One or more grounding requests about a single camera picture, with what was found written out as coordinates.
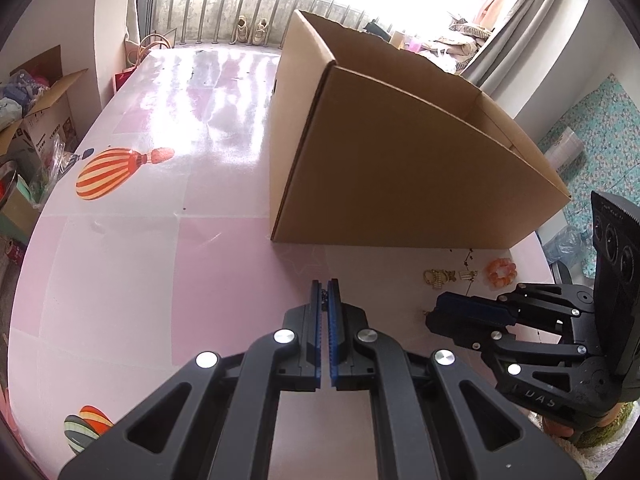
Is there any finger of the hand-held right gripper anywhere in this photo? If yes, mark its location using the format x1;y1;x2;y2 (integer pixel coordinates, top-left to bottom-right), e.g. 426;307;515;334
425;309;601;425
436;283;597;343

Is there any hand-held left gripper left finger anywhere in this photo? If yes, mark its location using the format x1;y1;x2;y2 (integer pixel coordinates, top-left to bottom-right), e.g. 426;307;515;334
57;280;323;480

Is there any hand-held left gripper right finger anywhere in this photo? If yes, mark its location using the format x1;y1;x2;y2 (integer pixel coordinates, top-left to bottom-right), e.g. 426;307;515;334
327;279;586;480

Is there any orange bead bracelet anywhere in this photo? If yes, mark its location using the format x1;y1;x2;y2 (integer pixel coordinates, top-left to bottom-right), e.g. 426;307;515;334
485;257;519;289

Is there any gold chain brooch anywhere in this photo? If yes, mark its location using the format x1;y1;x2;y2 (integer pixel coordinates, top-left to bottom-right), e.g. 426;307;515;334
424;268;457;290

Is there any large brown cardboard box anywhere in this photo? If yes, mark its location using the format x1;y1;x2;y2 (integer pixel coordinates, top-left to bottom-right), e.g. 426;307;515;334
270;9;573;250

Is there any person's right hand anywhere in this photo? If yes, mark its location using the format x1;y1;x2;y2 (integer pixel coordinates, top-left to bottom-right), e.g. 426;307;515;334
542;402;635;440

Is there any white printed sheet roll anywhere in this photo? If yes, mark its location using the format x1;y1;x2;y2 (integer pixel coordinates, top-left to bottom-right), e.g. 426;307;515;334
537;127;585;173

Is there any blue floral foam mat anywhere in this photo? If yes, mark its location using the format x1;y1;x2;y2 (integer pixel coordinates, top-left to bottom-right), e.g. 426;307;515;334
537;74;640;261

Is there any pink balloon print tablecloth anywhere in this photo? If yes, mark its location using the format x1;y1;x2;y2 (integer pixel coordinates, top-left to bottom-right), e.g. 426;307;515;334
7;42;566;471

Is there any pile of bedding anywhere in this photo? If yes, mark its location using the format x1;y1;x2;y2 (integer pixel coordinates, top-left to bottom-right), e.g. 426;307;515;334
425;10;493;73

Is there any grey curtain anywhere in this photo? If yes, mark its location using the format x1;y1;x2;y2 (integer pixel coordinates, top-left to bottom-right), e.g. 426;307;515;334
460;0;596;93

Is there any red paper bag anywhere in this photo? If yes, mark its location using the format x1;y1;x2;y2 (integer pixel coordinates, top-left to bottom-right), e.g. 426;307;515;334
114;67;138;93

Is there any open carton with clutter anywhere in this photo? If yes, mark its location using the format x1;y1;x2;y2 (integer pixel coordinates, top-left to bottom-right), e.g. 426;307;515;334
0;46;90;171

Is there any balcony railing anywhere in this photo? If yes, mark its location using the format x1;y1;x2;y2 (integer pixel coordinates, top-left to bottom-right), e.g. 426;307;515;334
135;0;381;46

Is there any black rack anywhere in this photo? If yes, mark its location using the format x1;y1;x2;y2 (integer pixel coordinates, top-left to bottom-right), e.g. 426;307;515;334
131;0;162;43

